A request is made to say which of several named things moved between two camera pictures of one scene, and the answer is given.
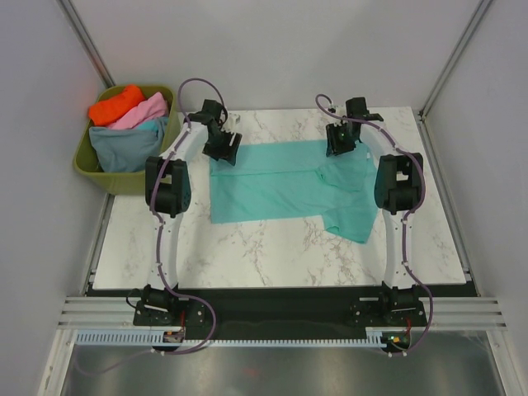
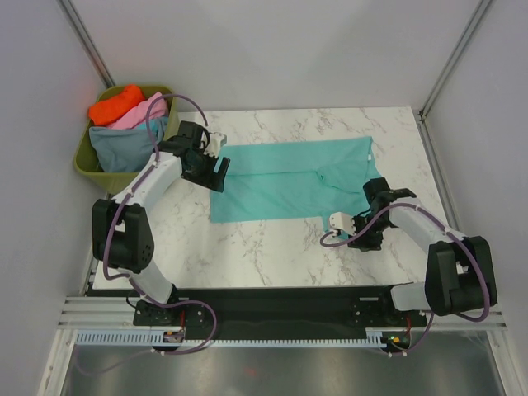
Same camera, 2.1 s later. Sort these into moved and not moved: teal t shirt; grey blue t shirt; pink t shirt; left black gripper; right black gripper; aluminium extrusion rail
Moved: right black gripper; left black gripper
Not moved: aluminium extrusion rail; pink t shirt; grey blue t shirt; teal t shirt
